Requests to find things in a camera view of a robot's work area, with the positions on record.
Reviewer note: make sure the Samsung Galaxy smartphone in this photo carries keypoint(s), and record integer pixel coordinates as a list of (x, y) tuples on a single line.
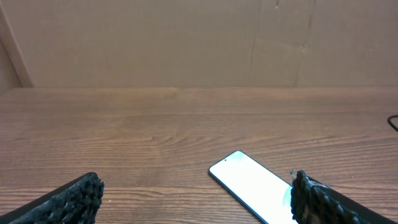
[(260, 191)]

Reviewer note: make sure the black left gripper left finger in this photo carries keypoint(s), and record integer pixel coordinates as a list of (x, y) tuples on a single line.
[(76, 202)]

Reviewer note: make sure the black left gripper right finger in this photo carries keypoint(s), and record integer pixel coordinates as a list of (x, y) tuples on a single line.
[(313, 202)]

